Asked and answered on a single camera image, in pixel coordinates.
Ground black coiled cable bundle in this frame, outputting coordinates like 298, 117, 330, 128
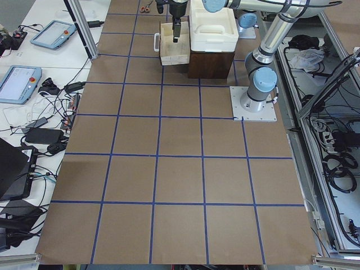
322, 157, 358, 195

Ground dark brown wooden cabinet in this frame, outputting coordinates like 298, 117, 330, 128
188, 51, 235, 79

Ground black laptop computer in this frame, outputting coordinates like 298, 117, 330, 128
1, 139, 38, 201

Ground blue teach pendant near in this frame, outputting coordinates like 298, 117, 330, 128
1, 65, 42, 105

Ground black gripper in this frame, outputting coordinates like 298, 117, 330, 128
169, 0, 188, 43

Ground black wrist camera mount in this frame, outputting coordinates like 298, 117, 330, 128
156, 0, 169, 14

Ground black power adapter brick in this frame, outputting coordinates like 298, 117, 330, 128
25, 128, 64, 145

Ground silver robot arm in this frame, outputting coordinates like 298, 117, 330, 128
202, 0, 342, 113

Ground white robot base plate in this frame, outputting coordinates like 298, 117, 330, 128
229, 86, 277, 122

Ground white foam tray box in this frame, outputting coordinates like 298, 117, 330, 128
189, 1, 239, 52

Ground blue teach pendant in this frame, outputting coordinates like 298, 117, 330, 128
1, 65, 42, 105
30, 20, 77, 50

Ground white crumpled cloth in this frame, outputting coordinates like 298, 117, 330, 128
289, 49, 325, 73

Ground aluminium frame post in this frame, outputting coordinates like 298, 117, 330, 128
64, 0, 98, 60

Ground wooden drawer with white handle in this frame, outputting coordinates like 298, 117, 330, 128
154, 21, 190, 66

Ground orange grey handled scissors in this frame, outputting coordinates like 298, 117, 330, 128
140, 0, 153, 14

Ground blue teach pendant far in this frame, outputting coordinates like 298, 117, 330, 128
30, 20, 77, 50

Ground brown paper table mat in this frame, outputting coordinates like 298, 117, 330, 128
37, 1, 317, 265

